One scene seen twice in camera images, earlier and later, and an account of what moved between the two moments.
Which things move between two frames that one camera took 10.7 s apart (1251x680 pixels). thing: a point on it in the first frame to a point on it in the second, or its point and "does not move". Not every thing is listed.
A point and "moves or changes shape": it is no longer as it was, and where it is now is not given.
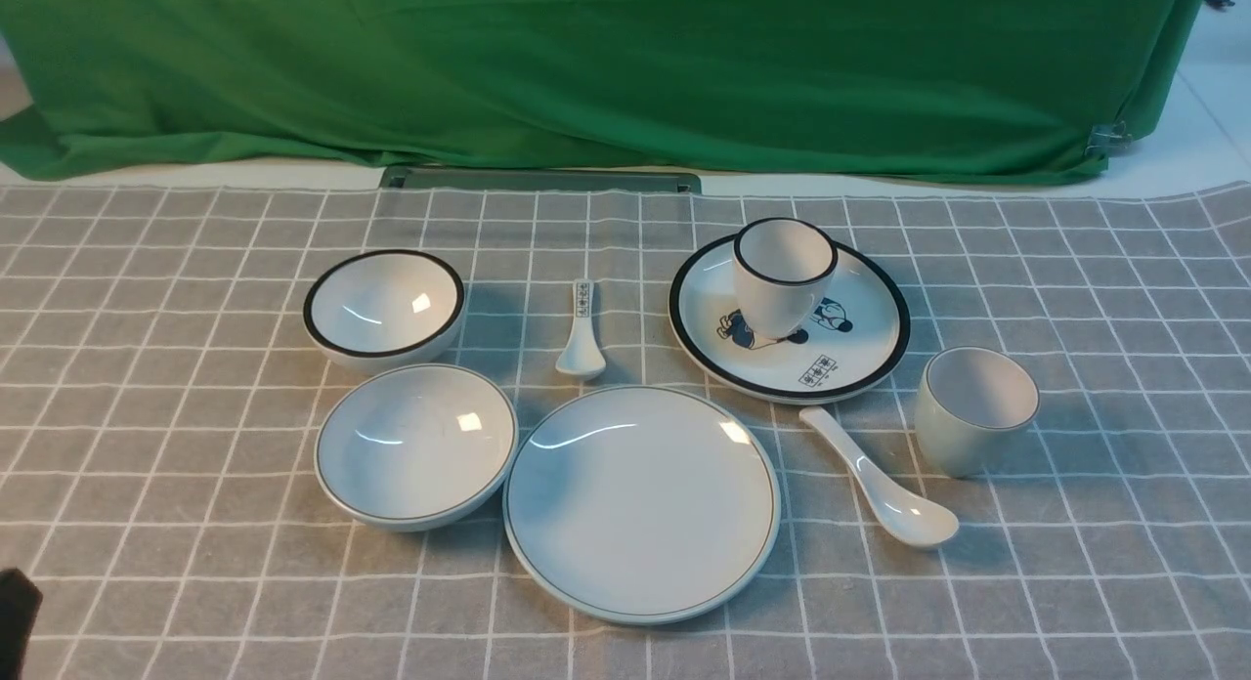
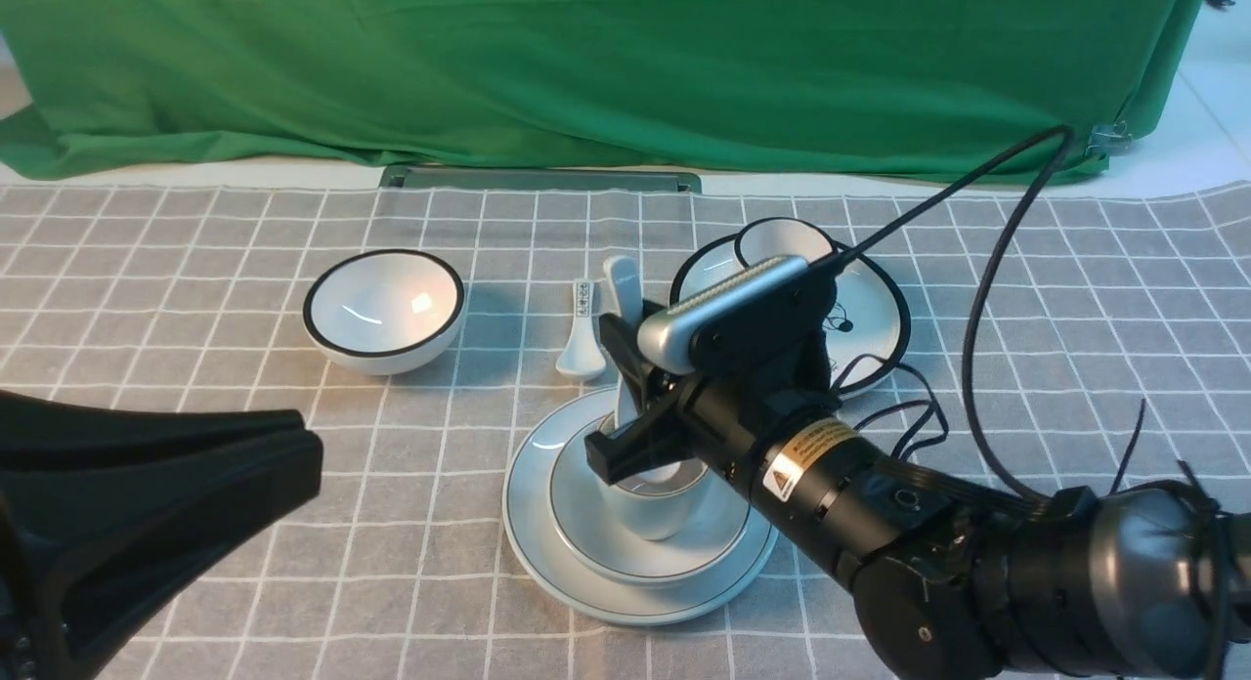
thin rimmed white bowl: x=416 y=447 to x=584 y=533
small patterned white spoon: x=582 y=355 does not move
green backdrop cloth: x=1036 y=77 does not move
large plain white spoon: x=909 y=520 moves or changes shape
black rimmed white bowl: x=372 y=311 does not move
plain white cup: x=970 y=400 to x=658 y=505
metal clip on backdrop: x=1107 y=139 does not move
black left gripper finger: x=21 y=602 to x=107 y=509
